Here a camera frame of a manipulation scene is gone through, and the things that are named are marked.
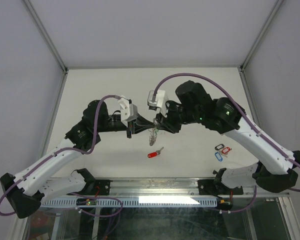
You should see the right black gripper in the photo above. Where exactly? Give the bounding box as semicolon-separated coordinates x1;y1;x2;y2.
155;100;202;134

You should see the black tag key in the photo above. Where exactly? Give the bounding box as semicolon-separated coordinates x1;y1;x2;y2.
214;143;225;151

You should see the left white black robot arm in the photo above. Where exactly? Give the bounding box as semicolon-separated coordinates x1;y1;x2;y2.
0;97;155;219

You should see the left aluminium frame post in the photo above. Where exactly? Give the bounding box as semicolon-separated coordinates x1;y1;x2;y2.
21;0;68;73

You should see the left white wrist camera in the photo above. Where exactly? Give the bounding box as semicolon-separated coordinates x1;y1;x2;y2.
117;96;138;127

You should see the metal keyring with yellow handle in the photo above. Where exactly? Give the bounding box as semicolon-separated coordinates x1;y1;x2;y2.
148;118;159;146

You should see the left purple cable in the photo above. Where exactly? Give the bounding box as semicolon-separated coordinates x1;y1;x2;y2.
0;94;125;221

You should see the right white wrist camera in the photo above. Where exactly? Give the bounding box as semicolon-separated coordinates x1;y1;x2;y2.
147;90;169;116

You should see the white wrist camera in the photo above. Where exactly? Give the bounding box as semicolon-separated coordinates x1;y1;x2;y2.
117;96;138;127
147;90;169;116

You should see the aluminium mounting rail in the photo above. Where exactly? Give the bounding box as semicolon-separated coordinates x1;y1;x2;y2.
44;176;290;198

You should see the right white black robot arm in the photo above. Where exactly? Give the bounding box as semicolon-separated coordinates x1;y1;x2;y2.
147;80;300;194

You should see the aluminium frame post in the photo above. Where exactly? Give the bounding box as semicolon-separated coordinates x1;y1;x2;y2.
21;0;68;73
240;0;286;72

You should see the purple cable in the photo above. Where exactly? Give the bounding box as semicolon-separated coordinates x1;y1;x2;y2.
0;94;125;221
153;73;300;215

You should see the red outline tag key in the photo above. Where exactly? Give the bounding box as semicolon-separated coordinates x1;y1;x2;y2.
221;147;232;155

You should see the right aluminium frame post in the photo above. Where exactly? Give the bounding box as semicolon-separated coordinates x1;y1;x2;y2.
240;0;286;72

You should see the white slotted cable duct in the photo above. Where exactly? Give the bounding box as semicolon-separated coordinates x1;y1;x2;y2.
42;195;218;209

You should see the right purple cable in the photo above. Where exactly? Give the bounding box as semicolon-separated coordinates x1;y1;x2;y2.
153;73;300;215

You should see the blue tag key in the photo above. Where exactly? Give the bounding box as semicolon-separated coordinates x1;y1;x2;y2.
214;152;223;162

